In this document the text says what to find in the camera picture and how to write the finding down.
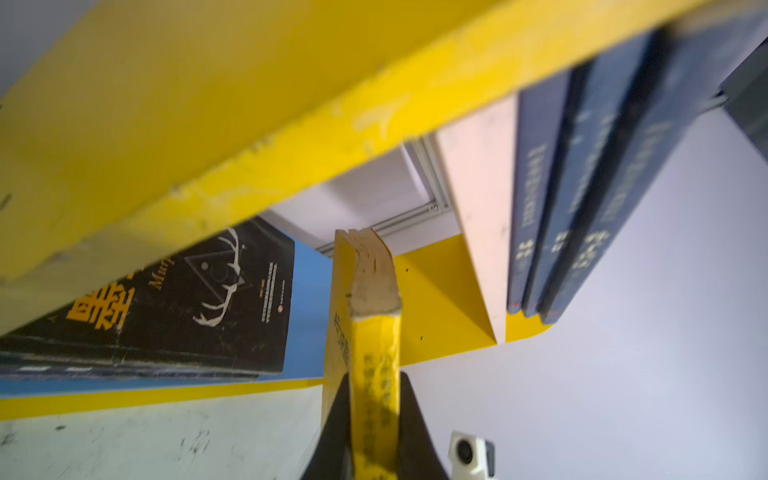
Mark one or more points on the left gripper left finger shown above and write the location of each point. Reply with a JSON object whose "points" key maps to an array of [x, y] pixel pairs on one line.
{"points": [[332, 458]]}

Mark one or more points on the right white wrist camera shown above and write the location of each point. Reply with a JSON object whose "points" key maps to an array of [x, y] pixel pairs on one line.
{"points": [[471, 457]]}

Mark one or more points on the black antler cover book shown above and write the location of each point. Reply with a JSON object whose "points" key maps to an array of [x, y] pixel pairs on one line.
{"points": [[220, 305]]}

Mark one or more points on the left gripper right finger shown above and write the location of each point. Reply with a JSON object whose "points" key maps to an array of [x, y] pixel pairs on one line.
{"points": [[417, 457]]}

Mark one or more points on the yellow cartoon cover book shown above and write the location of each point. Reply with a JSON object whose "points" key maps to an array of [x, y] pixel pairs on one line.
{"points": [[363, 347]]}

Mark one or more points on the navy book yellow label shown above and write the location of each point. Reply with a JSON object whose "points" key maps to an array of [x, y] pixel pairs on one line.
{"points": [[540, 112]]}

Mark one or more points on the yellow pink blue bookshelf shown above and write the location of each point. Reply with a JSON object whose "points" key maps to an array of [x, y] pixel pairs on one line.
{"points": [[151, 125]]}

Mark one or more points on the black wolf cover book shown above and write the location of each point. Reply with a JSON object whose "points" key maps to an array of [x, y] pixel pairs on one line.
{"points": [[37, 370]]}

